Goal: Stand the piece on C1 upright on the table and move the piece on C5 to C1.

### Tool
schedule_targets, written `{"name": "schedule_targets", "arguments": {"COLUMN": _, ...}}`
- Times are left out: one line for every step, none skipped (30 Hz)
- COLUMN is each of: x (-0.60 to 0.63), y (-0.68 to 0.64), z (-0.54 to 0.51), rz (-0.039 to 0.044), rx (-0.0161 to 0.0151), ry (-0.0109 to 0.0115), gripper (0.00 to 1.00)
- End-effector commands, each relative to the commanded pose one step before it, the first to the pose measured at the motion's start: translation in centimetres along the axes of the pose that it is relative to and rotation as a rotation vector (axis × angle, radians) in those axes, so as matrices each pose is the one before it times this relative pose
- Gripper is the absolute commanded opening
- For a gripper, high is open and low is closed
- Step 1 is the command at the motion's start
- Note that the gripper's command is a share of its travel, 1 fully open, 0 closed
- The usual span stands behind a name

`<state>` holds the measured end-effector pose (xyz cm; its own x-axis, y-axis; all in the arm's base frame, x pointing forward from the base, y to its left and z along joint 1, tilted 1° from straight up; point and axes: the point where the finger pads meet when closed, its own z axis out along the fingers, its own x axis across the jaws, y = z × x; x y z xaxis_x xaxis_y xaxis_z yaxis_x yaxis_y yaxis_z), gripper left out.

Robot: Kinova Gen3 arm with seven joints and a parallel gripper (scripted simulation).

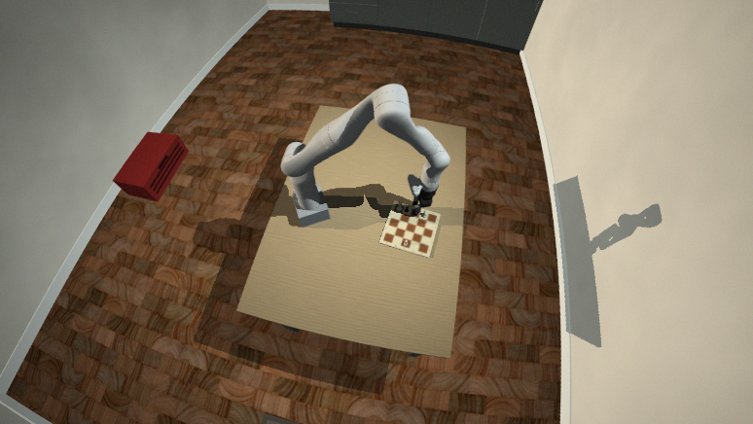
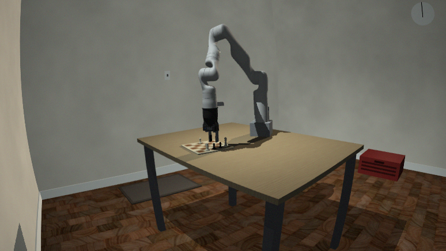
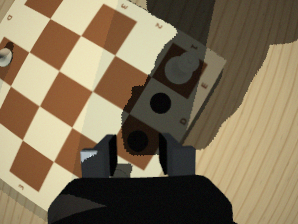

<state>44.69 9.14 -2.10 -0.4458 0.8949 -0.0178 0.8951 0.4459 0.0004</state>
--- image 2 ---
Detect brown and cream chessboard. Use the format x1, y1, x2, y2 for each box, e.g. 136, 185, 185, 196
181, 140, 234, 155

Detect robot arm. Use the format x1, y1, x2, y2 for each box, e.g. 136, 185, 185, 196
198, 24, 269, 123

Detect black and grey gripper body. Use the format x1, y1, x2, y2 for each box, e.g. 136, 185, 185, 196
202, 98, 224, 131

